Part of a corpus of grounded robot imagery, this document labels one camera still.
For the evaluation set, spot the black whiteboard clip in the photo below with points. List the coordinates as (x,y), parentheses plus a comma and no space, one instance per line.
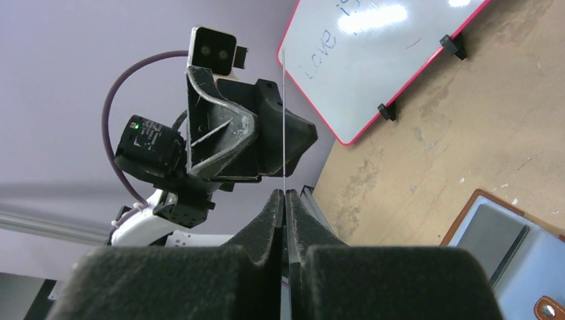
(388,112)
(455,46)

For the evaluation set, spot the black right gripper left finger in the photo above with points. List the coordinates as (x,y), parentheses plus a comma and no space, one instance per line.
(240,279)

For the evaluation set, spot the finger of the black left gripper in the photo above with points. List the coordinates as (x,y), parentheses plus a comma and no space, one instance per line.
(218,130)
(300,133)

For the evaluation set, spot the brown leather card holder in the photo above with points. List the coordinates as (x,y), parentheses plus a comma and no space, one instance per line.
(523,261)

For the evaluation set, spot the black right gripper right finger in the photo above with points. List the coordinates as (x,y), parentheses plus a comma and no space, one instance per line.
(331,280)

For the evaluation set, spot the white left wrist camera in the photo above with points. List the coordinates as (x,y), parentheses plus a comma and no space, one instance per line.
(217,51)

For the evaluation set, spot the pink framed whiteboard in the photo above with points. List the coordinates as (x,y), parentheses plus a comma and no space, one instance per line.
(348,57)

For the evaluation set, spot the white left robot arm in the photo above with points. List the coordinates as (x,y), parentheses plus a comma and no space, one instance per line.
(142,226)

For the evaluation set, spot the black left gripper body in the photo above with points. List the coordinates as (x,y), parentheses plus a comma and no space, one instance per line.
(157,154)

